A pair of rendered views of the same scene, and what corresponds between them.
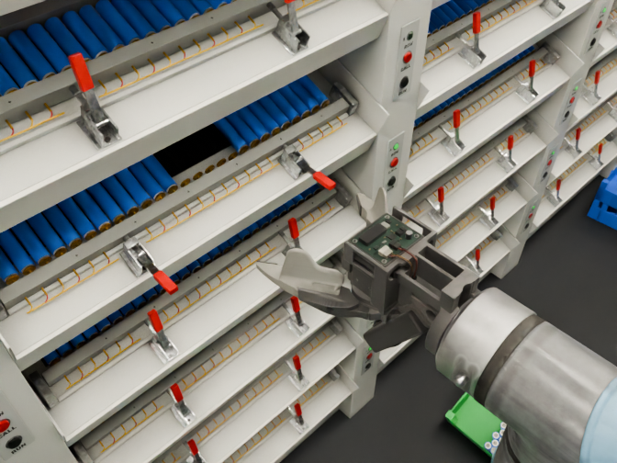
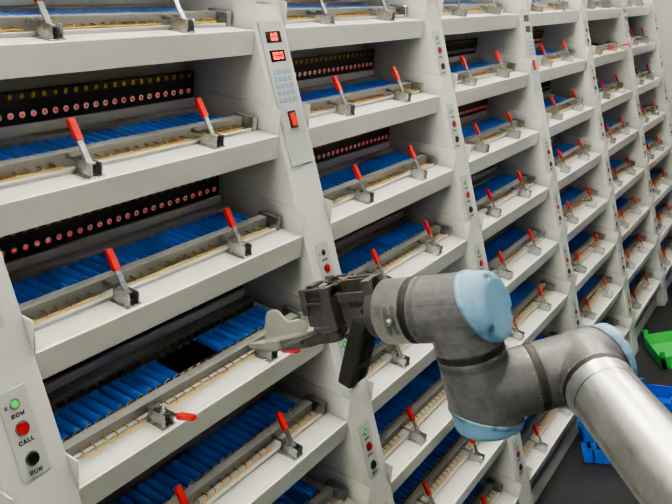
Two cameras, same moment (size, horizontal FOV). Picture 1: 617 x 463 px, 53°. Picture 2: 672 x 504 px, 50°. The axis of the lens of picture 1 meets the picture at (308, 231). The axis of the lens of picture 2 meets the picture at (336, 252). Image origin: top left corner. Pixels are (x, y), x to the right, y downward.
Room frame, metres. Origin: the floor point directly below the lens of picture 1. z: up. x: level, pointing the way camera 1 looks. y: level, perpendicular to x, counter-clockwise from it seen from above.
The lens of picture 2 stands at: (-0.62, 0.07, 1.36)
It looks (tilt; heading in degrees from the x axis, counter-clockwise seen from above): 11 degrees down; 351
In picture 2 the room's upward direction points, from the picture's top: 13 degrees counter-clockwise
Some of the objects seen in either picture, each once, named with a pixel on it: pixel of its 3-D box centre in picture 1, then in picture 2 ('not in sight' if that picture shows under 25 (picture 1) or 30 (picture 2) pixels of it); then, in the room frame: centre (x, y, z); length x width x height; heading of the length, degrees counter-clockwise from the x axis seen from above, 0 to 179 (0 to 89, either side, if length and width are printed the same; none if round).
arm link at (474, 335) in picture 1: (479, 342); (397, 311); (0.31, -0.15, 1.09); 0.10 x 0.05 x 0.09; 134
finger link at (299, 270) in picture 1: (297, 267); (275, 329); (0.40, 0.01, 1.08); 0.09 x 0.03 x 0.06; 80
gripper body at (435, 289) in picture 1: (409, 284); (348, 309); (0.37, -0.10, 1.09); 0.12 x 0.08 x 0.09; 44
